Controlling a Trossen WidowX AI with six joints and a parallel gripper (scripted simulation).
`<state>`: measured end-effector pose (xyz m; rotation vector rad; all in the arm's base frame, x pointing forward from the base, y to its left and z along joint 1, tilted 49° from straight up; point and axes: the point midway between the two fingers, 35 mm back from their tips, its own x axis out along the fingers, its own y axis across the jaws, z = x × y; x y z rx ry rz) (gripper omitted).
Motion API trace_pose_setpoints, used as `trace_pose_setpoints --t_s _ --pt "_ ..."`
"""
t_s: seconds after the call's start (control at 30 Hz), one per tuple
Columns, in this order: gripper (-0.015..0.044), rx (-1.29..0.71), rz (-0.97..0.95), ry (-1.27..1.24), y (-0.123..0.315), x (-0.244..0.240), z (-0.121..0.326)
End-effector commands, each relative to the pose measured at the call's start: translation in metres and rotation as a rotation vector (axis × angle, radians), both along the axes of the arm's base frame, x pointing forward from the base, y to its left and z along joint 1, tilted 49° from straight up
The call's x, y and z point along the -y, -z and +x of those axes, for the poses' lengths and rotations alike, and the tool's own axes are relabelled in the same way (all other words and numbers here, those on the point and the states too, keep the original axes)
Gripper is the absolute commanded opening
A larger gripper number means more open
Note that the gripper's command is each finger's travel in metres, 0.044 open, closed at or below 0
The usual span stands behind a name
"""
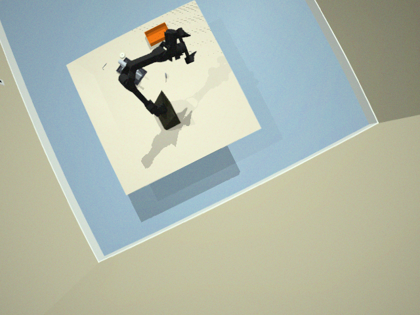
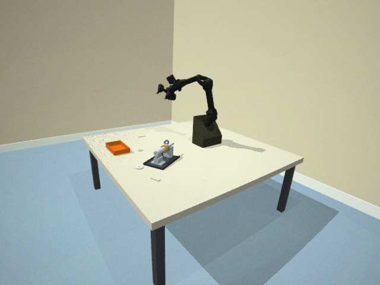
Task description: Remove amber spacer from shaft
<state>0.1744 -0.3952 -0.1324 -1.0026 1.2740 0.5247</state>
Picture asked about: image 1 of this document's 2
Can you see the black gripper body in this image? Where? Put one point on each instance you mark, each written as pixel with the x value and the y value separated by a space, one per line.
pixel 182 47

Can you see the orange shallow rectangular tray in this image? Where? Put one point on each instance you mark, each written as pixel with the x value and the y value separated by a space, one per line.
pixel 156 34

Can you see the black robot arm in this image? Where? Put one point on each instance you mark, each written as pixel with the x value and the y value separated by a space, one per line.
pixel 158 54

